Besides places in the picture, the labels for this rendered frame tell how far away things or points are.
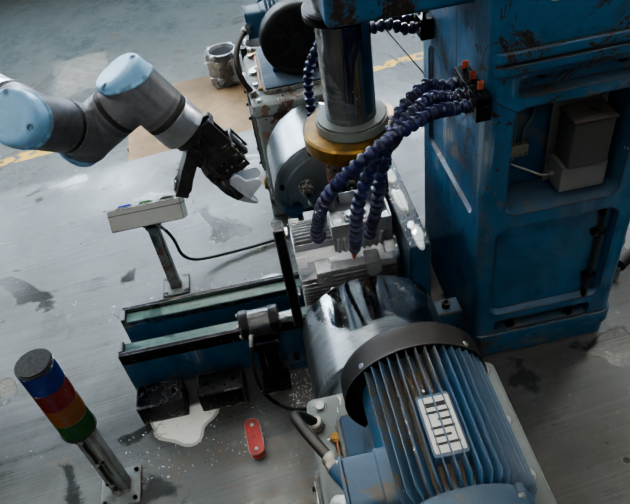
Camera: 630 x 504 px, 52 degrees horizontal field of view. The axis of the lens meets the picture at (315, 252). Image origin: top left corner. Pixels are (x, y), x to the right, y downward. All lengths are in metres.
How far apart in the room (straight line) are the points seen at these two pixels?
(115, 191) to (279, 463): 1.11
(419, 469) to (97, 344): 1.10
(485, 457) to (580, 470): 0.66
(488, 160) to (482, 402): 0.46
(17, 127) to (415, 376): 0.69
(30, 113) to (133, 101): 0.17
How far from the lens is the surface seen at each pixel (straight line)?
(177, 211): 1.51
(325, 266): 1.26
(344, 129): 1.12
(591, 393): 1.44
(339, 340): 1.05
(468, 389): 0.74
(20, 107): 1.08
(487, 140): 1.06
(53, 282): 1.88
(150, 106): 1.14
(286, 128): 1.54
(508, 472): 0.70
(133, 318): 1.51
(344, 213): 1.30
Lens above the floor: 1.96
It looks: 43 degrees down
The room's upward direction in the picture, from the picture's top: 10 degrees counter-clockwise
